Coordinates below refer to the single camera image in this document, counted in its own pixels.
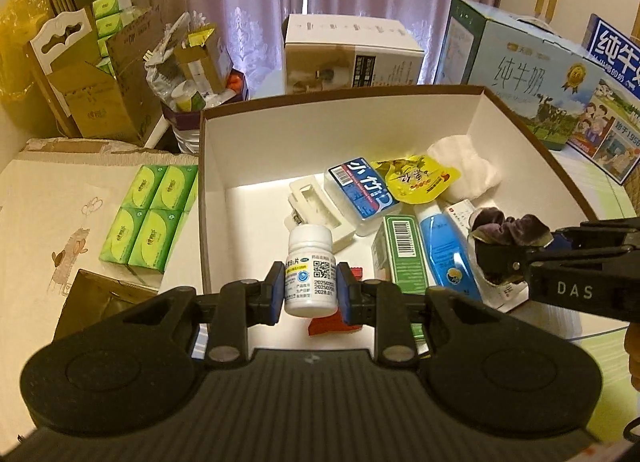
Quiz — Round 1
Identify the yellow plastic bag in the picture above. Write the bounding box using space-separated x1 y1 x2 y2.
0 0 53 103

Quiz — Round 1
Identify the yellow snack pouch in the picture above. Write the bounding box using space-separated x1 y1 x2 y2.
370 153 462 204

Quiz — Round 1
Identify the clear plastic box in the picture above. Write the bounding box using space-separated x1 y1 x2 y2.
324 157 401 237

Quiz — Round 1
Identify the light blue milk carton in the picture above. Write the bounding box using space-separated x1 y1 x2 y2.
434 0 606 152

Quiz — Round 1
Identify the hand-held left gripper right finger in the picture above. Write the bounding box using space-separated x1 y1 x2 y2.
336 261 506 363

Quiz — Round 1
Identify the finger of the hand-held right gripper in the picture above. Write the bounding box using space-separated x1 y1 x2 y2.
547 216 640 263
474 241 538 287

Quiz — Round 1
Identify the open brown cardboard carton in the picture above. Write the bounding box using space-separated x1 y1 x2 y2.
47 5 166 145

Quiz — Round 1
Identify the blue tube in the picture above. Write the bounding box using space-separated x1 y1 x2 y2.
414 202 485 303

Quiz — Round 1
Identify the white pill bottle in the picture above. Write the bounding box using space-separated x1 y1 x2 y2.
283 225 341 318

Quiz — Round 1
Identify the brown box lid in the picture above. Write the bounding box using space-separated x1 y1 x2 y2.
52 269 161 343

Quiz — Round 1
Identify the printed bed sheet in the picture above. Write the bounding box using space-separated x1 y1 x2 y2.
0 137 201 408

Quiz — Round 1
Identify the dark purple scrunchie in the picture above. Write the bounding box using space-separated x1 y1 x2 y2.
467 209 553 248

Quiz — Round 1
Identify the checked tablecloth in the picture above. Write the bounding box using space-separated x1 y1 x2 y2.
550 145 640 423

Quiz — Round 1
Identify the person's right hand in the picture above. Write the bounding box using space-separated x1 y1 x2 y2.
623 325 640 368

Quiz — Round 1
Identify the small white carton box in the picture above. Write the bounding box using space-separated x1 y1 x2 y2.
445 199 531 313

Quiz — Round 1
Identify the brown cardboard box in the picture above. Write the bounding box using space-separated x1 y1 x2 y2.
198 85 601 343

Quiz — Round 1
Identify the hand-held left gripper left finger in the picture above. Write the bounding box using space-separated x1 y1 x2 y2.
117 261 287 362

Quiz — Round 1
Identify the white cloth bag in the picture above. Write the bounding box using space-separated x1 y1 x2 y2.
426 135 502 200

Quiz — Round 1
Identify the flattened carton with cutout handle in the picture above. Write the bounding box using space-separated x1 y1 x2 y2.
25 11 101 138

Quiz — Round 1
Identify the white appliance box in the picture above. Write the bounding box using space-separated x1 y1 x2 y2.
283 13 426 94

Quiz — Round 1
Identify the white plastic tray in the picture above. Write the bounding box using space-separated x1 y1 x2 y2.
287 175 358 250

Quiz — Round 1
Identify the dark blue milk carton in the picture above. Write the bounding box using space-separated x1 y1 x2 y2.
567 13 640 187

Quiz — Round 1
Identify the bin with trash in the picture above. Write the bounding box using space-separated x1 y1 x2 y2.
144 11 248 153

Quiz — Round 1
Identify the green tissue bundle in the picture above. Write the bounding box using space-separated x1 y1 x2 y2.
98 163 199 274

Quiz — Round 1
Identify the red candy packet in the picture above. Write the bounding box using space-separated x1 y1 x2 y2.
307 267 371 338

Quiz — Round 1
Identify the green carton box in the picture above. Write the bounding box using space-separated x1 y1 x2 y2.
371 215 432 343

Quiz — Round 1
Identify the stack of green tissue packs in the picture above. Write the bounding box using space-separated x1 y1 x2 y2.
91 0 151 73

